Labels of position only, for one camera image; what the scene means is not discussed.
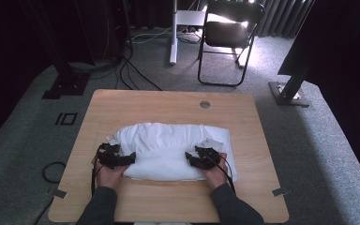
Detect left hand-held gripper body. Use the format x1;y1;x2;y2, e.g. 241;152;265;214
97;136;122;171

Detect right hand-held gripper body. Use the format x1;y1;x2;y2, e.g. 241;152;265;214
195;138;225;171

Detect white skirt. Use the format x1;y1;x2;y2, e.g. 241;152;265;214
113;121;239;183

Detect person's right hand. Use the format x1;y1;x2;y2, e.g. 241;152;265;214
202;152;229;190

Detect person's left hand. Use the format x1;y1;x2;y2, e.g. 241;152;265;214
92;156;129;191

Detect grey tape piece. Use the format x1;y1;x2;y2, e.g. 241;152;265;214
271;187;294;197
52;188;68;200

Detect black metal stand square base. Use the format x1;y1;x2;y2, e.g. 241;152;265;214
41;0;92;100

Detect black metal stand grey base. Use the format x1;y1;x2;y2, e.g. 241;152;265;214
268;0;313;108

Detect white desk leg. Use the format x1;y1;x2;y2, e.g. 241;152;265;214
168;0;207;66

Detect black folding chair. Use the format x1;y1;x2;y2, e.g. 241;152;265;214
197;0;265;88

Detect grey pleated curtain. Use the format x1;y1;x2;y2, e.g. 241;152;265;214
256;0;315;39

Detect right hand-held gripper black cable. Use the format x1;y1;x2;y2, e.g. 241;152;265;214
212;154;237;195

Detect black floor cables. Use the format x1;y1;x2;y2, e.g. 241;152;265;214
115;55;163;92

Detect white floor cables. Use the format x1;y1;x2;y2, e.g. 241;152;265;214
130;26;173;45

